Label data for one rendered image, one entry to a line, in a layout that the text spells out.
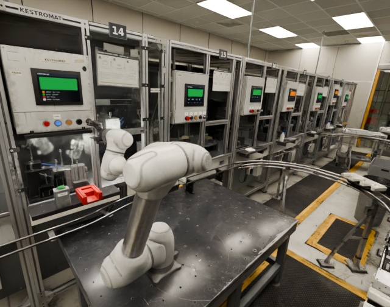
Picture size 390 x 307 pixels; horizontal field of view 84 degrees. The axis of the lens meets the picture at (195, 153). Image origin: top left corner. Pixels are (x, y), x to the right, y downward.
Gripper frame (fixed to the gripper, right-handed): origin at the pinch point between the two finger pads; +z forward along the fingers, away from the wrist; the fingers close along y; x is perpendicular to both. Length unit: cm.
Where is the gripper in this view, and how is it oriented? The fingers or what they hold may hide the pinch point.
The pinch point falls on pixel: (92, 131)
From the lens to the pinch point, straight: 157.7
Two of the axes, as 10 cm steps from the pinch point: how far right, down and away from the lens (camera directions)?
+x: -6.4, 2.8, -7.1
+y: -0.4, -9.4, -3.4
